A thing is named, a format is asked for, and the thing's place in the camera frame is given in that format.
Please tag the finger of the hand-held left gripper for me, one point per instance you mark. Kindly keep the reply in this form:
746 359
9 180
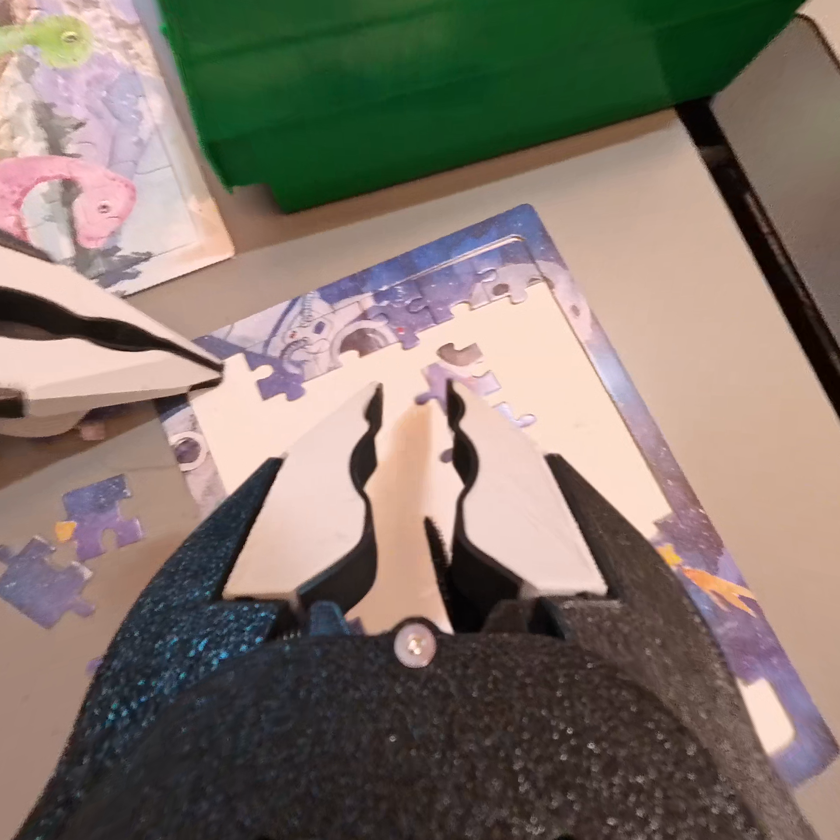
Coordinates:
65 289
98 377

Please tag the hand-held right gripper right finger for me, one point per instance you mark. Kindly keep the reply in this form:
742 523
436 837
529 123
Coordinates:
525 518

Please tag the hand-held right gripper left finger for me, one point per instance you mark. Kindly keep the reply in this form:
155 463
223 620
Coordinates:
308 518

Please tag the blue space puzzle frame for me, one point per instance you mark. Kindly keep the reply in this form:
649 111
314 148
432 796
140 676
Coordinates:
590 407

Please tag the purple puzzle piece helmet arc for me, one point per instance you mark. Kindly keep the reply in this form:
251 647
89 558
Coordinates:
453 358

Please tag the plain purple puzzle piece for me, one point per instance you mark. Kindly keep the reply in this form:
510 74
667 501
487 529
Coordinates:
515 415

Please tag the blue puzzle piece white corner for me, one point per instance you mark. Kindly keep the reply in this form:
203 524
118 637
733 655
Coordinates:
102 515

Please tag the blue starry puzzle piece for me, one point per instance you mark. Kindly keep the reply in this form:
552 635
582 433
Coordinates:
43 581

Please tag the pink dinosaur puzzle board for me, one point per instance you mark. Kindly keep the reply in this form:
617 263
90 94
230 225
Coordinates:
98 131

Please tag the joined comet star puzzle pieces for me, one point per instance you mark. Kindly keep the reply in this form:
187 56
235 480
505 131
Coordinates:
709 577

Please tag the assembled astronaut puzzle pieces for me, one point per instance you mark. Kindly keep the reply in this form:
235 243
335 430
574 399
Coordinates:
367 308

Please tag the green plastic bin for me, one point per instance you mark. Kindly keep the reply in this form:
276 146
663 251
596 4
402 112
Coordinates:
426 98

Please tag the adjacent grey table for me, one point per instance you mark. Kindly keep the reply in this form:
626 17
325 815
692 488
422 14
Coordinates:
787 164

